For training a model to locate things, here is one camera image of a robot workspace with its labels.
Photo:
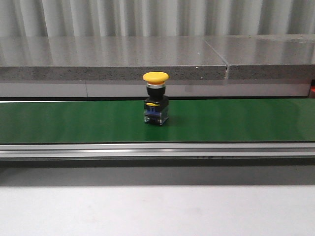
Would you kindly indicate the yellow mushroom push button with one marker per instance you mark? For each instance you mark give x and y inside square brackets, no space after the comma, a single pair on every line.
[156,105]

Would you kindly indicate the grey stone counter slab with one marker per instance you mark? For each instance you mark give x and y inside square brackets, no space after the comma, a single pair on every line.
[201,58]

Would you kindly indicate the green conveyor belt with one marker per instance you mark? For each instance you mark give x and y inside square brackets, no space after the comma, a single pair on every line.
[197,133]

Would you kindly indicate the red plastic tray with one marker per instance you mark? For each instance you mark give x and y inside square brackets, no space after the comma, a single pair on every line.
[312,92]

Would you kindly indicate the white corrugated curtain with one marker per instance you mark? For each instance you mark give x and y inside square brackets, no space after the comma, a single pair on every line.
[155,17]

